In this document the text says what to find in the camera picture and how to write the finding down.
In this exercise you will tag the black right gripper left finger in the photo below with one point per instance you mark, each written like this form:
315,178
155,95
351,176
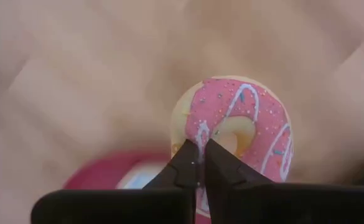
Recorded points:
122,208

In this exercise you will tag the red plate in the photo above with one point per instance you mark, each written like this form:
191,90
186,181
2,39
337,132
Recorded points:
100,174

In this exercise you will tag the large pink white-drizzled donut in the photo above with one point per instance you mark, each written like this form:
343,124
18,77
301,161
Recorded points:
219,99

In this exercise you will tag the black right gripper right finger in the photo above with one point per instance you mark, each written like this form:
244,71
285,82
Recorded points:
262,205

